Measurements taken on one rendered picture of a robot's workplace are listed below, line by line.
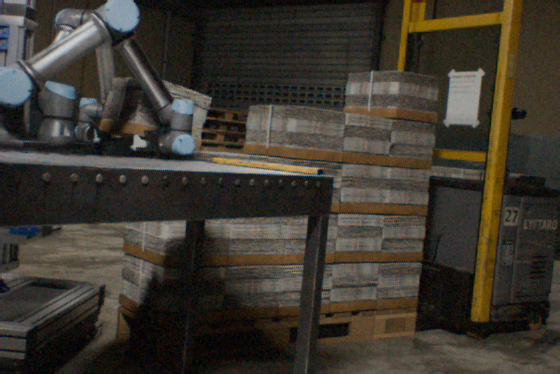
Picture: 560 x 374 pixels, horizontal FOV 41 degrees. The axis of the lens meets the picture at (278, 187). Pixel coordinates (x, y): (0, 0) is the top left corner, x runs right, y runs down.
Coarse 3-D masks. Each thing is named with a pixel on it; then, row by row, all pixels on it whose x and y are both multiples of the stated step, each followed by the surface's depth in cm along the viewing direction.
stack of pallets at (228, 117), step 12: (216, 108) 961; (216, 120) 977; (228, 120) 983; (204, 132) 990; (216, 132) 975; (228, 132) 995; (240, 132) 1026; (204, 144) 993; (216, 144) 977; (228, 144) 993; (240, 144) 1021
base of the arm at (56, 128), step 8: (48, 120) 294; (56, 120) 293; (64, 120) 295; (72, 120) 299; (40, 128) 296; (48, 128) 293; (56, 128) 293; (64, 128) 295; (72, 128) 298; (40, 136) 294; (48, 136) 292; (56, 136) 292; (64, 136) 294; (72, 136) 297
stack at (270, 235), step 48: (336, 192) 337; (384, 192) 355; (144, 240) 302; (240, 240) 308; (288, 240) 323; (336, 240) 340; (144, 288) 301; (240, 288) 311; (288, 288) 325; (336, 288) 342; (144, 336) 301; (240, 336) 333; (288, 336) 328
